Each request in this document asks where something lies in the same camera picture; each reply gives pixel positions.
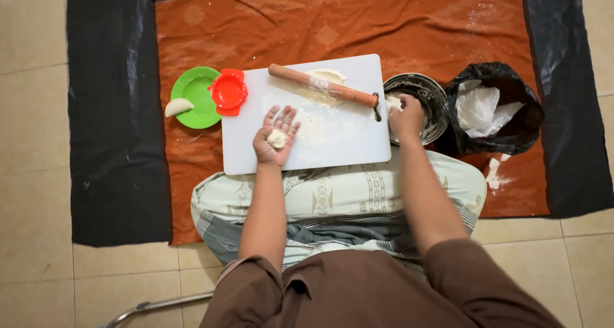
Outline small dough ball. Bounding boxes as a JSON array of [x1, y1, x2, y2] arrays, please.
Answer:
[[267, 129, 287, 150]]

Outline white plastic bag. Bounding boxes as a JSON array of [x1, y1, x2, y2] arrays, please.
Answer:
[[455, 80, 525, 139]]

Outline black plastic bag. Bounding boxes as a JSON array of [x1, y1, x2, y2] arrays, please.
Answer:
[[436, 62, 545, 156]]

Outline person's right hand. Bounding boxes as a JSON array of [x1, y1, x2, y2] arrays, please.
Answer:
[[388, 94, 426, 143]]

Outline orange cloth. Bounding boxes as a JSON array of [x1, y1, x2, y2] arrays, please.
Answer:
[[154, 0, 550, 246]]

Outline metal bowl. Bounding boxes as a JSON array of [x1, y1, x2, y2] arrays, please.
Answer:
[[383, 73, 450, 146]]

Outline flattened dough sheet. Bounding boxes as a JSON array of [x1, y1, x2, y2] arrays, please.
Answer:
[[294, 68, 349, 109]]

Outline folded raw dumpling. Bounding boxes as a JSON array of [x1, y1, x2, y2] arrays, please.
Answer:
[[164, 98, 195, 118]]

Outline red dumpling press mould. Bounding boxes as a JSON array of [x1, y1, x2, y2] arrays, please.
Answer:
[[208, 68, 249, 117]]

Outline patterned pale green sarong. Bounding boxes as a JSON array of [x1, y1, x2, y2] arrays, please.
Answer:
[[190, 147, 488, 283]]

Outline wooden rolling pin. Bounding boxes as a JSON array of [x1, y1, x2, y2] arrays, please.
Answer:
[[268, 63, 380, 109]]

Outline black plastic sheet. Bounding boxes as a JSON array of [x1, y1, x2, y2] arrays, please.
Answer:
[[66, 0, 173, 247], [520, 0, 614, 219]]

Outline white cutting board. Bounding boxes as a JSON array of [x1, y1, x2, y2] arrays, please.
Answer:
[[221, 54, 392, 176]]

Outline metal tube frame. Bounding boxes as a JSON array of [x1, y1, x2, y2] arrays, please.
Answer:
[[100, 292, 215, 328]]

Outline green plastic plate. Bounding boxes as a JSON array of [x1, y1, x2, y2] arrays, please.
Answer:
[[170, 66, 223, 129]]

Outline person's left hand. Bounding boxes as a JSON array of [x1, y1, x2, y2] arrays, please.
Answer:
[[253, 105, 301, 169]]

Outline brown shirt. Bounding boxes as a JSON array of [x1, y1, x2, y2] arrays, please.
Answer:
[[199, 238, 567, 328]]

